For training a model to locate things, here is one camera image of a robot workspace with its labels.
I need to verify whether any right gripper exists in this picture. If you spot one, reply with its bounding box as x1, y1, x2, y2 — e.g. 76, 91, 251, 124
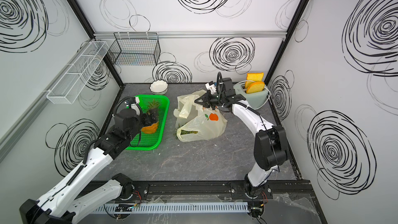
194, 91, 226, 111

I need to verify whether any pineapple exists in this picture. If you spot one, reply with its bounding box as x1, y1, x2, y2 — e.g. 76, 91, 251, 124
141, 100, 160, 134
180, 130, 198, 135

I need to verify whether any yellow plastic bag with oranges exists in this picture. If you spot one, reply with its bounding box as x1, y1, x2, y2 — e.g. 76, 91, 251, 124
173, 90, 228, 142

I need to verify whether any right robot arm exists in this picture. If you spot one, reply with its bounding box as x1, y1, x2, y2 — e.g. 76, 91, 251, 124
194, 91, 289, 199

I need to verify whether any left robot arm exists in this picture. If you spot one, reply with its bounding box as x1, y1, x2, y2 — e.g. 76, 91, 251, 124
19, 107, 158, 224

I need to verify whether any white scalloped bowl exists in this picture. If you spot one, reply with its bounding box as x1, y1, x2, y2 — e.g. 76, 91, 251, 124
150, 80, 169, 95

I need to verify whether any green plastic basket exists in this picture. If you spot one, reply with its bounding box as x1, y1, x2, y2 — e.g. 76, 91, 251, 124
126, 94, 170, 151

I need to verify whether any mint green toaster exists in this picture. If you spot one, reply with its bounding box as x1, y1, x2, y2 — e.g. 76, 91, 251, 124
233, 80, 271, 110

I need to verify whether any toast slice front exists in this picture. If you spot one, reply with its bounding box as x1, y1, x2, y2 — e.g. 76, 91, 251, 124
246, 82, 265, 94

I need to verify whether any toast slice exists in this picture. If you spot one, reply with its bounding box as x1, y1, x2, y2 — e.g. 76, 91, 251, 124
245, 73, 264, 89
246, 82, 265, 94

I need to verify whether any toast slice rear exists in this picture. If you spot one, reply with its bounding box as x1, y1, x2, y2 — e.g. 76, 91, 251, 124
245, 73, 264, 89

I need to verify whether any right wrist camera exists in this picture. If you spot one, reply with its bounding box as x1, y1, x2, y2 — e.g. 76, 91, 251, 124
205, 82, 217, 94

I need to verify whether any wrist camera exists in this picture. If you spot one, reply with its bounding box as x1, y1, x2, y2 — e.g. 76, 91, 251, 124
126, 96, 142, 115
205, 82, 217, 94

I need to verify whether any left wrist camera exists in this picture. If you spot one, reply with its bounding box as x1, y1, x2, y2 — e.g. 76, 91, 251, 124
126, 96, 142, 115

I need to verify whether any black wire basket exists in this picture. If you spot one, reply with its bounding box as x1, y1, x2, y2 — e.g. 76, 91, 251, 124
108, 32, 161, 66

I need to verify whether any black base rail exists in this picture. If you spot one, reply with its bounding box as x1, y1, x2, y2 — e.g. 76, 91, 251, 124
80, 179, 314, 200

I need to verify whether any white mesh wall shelf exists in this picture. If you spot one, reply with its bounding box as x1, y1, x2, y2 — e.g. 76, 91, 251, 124
46, 41, 109, 104

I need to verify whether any white slotted cable duct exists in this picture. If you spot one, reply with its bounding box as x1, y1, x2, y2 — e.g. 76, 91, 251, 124
92, 202, 250, 216

